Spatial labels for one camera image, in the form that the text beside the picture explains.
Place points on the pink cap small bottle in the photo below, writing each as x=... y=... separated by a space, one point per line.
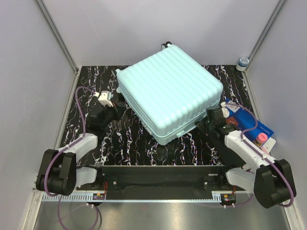
x=261 y=138

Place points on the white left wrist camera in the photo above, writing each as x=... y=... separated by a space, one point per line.
x=104 y=98

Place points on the red brown travel adapter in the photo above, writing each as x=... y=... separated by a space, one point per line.
x=232 y=120

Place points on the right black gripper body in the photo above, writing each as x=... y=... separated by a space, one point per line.
x=207 y=124

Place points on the mint green suitcase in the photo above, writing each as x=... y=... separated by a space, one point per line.
x=169 y=92

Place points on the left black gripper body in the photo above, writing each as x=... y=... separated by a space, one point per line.
x=110 y=113

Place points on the blue white jar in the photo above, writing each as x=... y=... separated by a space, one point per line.
x=242 y=64

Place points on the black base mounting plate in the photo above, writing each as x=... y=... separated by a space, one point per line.
x=155 y=183

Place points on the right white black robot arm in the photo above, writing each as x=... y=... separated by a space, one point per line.
x=271 y=185

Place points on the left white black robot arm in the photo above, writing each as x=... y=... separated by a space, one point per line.
x=58 y=173

